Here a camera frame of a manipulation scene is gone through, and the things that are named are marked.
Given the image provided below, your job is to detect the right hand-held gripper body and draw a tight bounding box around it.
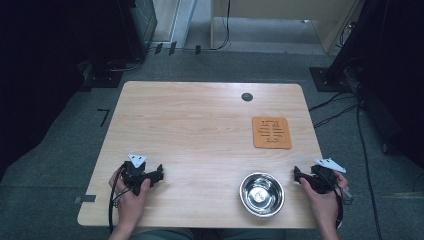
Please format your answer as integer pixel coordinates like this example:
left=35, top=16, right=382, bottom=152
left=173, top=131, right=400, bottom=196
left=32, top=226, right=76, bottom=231
left=301, top=157, right=347, bottom=195

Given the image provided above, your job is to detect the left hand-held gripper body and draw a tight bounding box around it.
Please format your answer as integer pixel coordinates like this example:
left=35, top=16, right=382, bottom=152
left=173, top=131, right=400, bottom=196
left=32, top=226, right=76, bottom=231
left=120, top=153, right=158, bottom=197

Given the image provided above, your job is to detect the person's right hand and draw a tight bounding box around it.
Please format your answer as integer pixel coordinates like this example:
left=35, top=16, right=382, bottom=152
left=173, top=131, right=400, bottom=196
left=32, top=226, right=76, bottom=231
left=298, top=171, right=350, bottom=228

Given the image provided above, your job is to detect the person's left hand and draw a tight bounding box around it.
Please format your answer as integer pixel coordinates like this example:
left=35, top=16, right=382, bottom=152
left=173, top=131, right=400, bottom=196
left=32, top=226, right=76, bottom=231
left=108, top=167, right=152, bottom=233

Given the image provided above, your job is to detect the stainless steel bowl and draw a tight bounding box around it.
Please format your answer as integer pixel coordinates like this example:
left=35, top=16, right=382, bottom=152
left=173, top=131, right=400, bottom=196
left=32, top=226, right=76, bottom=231
left=238, top=171, right=286, bottom=218

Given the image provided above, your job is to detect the orange cork mat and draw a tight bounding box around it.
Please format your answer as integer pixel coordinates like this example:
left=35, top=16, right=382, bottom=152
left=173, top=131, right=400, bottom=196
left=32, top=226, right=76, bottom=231
left=251, top=116, right=293, bottom=150

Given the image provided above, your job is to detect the grey tape strip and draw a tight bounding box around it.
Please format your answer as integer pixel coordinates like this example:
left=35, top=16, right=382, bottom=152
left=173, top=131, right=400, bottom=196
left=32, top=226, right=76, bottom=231
left=73, top=194, right=97, bottom=204

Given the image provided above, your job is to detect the black tape corner mark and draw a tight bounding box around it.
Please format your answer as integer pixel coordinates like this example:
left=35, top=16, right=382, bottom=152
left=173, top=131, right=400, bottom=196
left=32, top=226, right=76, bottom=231
left=97, top=108, right=111, bottom=128

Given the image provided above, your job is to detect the black stand base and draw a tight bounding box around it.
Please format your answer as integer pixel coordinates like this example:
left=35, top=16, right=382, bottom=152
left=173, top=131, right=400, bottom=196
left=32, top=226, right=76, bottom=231
left=309, top=66, right=351, bottom=93
left=79, top=59, right=125, bottom=92

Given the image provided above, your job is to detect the dark cabinet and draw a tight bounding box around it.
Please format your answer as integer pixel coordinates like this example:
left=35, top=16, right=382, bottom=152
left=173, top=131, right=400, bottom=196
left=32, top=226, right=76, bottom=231
left=116, top=0, right=158, bottom=61

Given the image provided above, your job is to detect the wooden partition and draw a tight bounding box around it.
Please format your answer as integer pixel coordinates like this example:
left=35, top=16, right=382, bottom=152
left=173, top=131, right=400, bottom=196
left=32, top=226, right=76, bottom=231
left=209, top=0, right=364, bottom=54

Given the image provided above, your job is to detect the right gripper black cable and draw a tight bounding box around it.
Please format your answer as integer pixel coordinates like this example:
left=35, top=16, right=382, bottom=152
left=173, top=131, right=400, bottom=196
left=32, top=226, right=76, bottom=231
left=334, top=186, right=354, bottom=228

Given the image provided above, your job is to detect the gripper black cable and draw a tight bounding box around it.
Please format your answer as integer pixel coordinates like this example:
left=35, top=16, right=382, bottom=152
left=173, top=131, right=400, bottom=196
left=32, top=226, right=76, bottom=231
left=334, top=186, right=354, bottom=228
left=107, top=168, right=134, bottom=234

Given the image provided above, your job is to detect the black floor cable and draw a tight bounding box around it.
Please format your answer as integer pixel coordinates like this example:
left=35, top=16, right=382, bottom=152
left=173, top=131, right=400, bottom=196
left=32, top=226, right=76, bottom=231
left=308, top=91, right=384, bottom=240

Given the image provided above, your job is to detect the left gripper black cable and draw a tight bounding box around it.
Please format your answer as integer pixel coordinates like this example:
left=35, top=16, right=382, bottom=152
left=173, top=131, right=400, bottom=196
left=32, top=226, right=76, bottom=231
left=107, top=168, right=134, bottom=234

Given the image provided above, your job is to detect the hanging black cable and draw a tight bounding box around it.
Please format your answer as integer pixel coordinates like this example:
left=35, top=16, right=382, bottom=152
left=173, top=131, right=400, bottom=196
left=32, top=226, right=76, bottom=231
left=196, top=0, right=232, bottom=53

